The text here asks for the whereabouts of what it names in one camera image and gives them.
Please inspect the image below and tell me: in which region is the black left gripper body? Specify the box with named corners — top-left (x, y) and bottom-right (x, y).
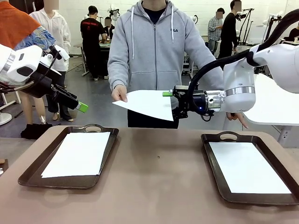
top-left (23, 62), bottom-right (63, 99)

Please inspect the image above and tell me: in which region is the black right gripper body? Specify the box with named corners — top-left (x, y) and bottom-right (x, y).
top-left (187, 90), bottom-right (208, 115)

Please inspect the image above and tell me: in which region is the person's left forearm grey sleeve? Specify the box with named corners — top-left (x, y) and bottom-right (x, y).
top-left (205, 67), bottom-right (226, 93)

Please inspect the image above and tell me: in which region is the person's right hand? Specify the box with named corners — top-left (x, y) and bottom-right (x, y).
top-left (111, 85), bottom-right (129, 103)

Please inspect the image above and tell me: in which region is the person's left hand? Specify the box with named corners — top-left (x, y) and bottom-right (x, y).
top-left (225, 112), bottom-right (250, 129)

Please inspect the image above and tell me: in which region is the person in grey hoodie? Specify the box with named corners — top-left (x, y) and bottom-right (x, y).
top-left (107, 0), bottom-right (225, 128)

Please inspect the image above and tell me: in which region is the black cloth bundle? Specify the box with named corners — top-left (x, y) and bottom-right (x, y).
top-left (20, 123), bottom-right (53, 140)

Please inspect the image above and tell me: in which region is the white round stand base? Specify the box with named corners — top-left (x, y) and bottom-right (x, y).
top-left (0, 112), bottom-right (13, 126)

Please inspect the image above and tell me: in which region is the person in white coat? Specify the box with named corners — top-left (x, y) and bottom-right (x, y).
top-left (29, 0), bottom-right (74, 122)

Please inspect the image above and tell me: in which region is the orange cloth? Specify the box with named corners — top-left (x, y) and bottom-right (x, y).
top-left (0, 0), bottom-right (42, 49)

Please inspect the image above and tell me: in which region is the brown plastic serving tray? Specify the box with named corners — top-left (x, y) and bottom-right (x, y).
top-left (18, 123), bottom-right (120, 190)
top-left (200, 131), bottom-right (299, 206)

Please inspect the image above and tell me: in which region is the person in black T-shirt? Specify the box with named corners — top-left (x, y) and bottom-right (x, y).
top-left (80, 6), bottom-right (109, 81)

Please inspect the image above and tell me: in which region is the person in plaid shirt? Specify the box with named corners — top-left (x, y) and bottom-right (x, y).
top-left (207, 8), bottom-right (225, 56)

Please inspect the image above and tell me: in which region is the person in black clothes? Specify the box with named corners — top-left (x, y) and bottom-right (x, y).
top-left (218, 0), bottom-right (243, 59)

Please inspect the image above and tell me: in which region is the seated person in black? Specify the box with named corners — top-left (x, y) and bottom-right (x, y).
top-left (102, 16), bottom-right (115, 41)

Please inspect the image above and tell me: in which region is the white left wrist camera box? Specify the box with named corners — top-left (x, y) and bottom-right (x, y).
top-left (48, 45), bottom-right (70, 63)

